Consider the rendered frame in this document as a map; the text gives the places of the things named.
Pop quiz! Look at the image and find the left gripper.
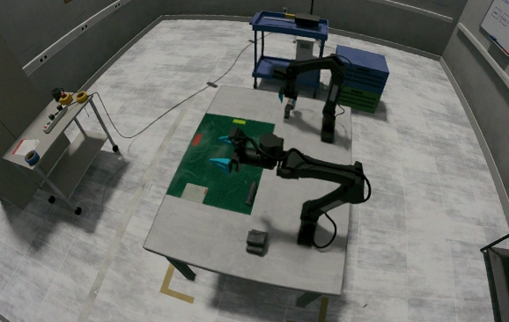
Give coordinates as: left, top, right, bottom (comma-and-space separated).
210, 136, 260, 176

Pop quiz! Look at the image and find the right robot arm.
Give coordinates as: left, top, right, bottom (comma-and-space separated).
272, 56, 348, 140

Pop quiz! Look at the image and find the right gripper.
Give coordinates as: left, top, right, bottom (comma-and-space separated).
278, 84, 299, 106

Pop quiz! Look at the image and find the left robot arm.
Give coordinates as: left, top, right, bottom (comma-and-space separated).
255, 133, 365, 245

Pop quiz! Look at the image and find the dark green flat mat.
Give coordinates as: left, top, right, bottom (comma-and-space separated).
166, 113, 276, 215

